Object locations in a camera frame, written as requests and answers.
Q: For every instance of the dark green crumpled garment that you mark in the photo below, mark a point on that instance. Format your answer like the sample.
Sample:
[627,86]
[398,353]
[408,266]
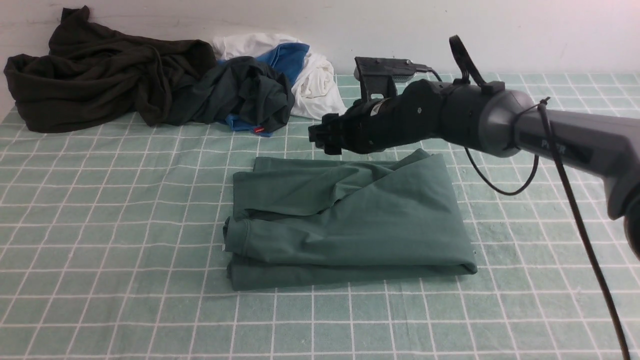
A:
[256,93]

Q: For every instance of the dark olive crumpled garment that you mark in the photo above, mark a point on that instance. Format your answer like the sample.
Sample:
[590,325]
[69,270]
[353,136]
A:
[93,75]

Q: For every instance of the green grid-pattern tablecloth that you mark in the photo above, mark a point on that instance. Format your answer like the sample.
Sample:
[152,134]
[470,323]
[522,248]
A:
[111,249]

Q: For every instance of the blue crumpled garment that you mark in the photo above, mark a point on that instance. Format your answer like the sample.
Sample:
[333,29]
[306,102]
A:
[286,58]

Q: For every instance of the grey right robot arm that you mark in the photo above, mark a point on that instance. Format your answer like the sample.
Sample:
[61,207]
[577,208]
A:
[500,122]

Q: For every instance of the white crumpled garment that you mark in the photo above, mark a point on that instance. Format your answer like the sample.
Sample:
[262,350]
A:
[315,90]

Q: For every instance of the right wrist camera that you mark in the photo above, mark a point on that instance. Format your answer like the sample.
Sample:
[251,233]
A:
[379,76]

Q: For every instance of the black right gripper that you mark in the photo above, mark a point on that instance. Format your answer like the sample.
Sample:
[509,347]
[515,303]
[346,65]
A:
[381,124]

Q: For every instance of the green long-sleeve top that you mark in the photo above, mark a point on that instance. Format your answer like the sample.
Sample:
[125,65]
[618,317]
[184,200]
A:
[302,222]

